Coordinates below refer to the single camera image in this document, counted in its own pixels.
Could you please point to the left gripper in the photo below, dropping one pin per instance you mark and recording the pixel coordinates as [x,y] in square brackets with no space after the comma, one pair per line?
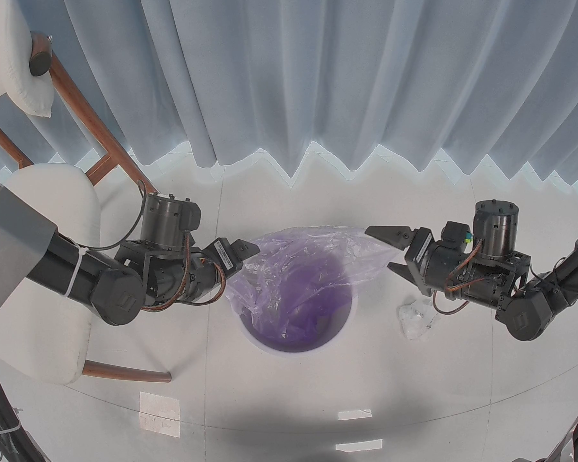
[221,258]

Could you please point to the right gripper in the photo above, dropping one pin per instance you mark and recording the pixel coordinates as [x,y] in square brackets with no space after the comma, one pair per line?
[438,270]

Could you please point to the purple plastic bag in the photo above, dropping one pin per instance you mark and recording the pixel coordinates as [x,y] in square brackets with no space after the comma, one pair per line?
[294,277]

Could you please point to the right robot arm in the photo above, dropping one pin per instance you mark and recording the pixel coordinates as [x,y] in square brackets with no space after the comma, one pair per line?
[498,229]

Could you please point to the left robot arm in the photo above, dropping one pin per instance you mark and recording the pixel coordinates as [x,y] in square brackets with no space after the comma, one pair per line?
[115,287]

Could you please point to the white trash bin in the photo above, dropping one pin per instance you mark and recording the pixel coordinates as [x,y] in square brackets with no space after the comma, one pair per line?
[294,351]

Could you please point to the crumpled clear plastic wrapper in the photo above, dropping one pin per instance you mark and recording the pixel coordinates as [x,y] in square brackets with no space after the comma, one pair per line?
[416,323]

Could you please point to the wooden chair white cushions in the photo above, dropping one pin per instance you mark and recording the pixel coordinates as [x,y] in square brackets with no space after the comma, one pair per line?
[53,185]

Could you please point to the pale blue curtain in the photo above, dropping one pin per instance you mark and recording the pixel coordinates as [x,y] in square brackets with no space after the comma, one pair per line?
[318,65]

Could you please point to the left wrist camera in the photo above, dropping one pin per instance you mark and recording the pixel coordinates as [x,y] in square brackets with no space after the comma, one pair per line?
[191,222]

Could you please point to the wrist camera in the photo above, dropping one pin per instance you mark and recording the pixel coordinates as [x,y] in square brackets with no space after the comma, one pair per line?
[191,222]
[455,236]

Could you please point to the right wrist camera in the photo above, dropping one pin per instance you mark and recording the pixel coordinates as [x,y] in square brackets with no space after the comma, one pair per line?
[455,236]

